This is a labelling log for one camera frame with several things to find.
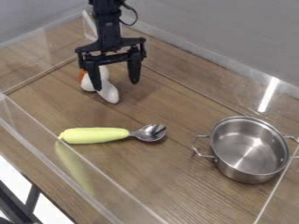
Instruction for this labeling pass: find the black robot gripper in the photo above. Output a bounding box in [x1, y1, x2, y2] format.
[74, 20, 148, 92]

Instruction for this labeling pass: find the white orange plush mushroom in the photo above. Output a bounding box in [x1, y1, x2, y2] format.
[79, 66, 119, 104]

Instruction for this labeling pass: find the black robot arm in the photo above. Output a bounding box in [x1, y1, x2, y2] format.
[75, 0, 147, 91]

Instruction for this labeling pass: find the silver metal pot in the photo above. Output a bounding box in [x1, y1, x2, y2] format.
[191, 115, 299, 185]

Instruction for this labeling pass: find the black metal table leg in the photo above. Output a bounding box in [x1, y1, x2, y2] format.
[0, 180, 43, 224]

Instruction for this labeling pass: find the clear acrylic corner bracket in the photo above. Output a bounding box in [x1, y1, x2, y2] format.
[82, 10, 99, 41]

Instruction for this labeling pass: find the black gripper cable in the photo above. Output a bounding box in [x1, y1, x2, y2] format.
[118, 1, 139, 27]

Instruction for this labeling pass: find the yellow handled metal spoon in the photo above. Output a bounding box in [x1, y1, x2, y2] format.
[59, 123, 167, 144]

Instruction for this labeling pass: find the clear acrylic enclosure wall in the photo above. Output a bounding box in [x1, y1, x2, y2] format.
[0, 18, 299, 224]

